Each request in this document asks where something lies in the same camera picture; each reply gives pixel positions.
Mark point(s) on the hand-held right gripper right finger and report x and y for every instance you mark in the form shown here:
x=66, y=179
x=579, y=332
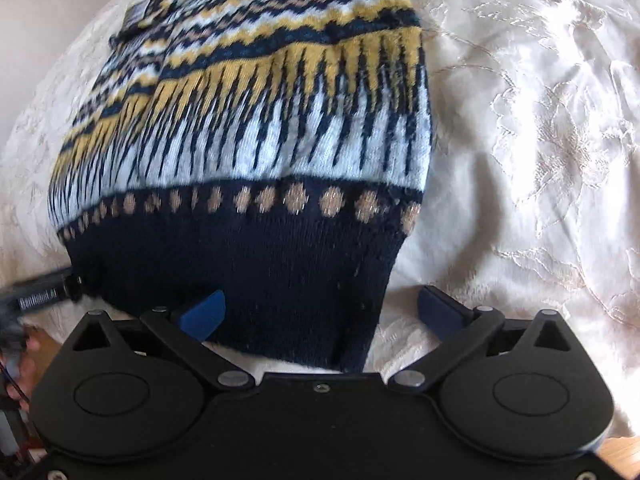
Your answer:
x=440, y=312

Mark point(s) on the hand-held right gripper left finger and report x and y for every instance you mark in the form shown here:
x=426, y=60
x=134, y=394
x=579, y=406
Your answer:
x=205, y=317

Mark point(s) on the navy yellow patterned knit sweater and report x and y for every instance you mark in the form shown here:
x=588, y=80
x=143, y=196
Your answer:
x=250, y=135

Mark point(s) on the person's left hand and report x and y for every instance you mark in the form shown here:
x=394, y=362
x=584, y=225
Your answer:
x=22, y=377

